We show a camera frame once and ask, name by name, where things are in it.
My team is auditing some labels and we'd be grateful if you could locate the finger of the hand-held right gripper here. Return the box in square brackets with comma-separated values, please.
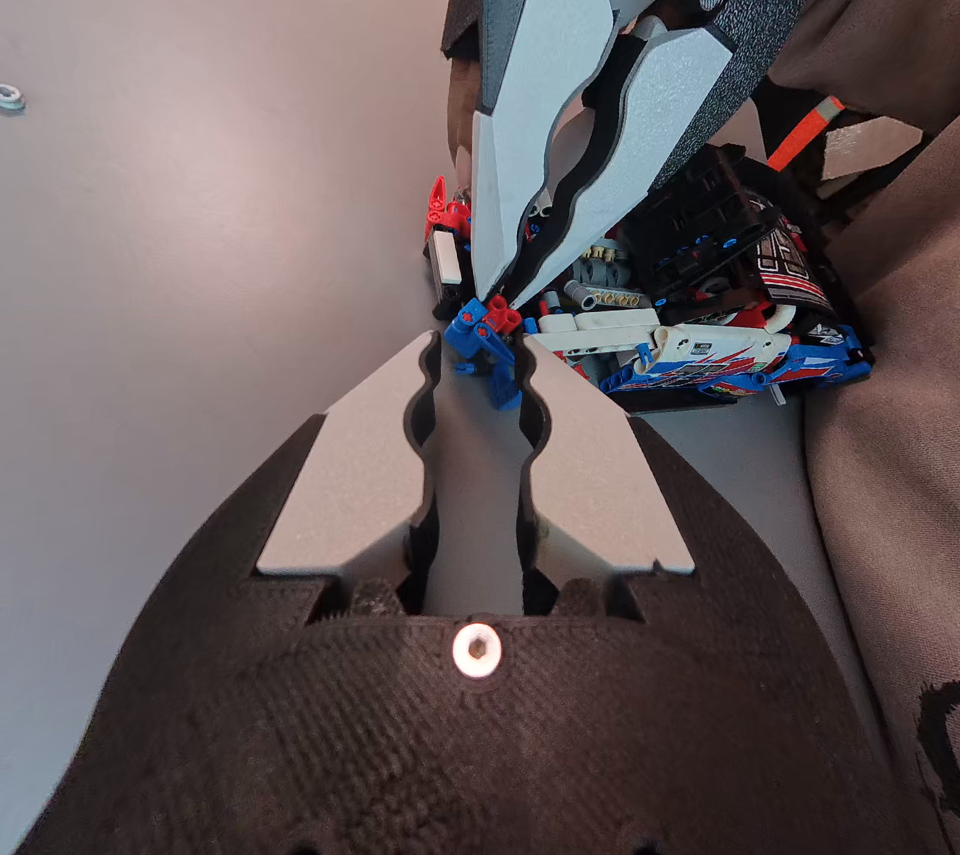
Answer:
[504, 15, 736, 310]
[471, 0, 671, 303]

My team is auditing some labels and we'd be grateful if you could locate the person's right hand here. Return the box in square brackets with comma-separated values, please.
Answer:
[447, 54, 483, 196]

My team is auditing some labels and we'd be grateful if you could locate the orange strap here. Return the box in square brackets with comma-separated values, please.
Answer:
[766, 96, 846, 172]

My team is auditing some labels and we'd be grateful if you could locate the blue and red toy piece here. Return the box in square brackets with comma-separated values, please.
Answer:
[444, 296, 524, 411]

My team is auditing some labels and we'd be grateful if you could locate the person's beige sweater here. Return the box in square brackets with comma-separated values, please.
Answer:
[802, 112, 960, 855]

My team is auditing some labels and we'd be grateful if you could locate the toy race car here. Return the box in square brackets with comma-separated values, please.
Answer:
[423, 146, 877, 415]

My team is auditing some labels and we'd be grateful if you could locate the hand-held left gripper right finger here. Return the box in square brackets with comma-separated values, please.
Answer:
[519, 333, 696, 582]

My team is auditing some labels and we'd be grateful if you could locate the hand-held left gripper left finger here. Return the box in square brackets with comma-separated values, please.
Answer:
[255, 330, 444, 595]

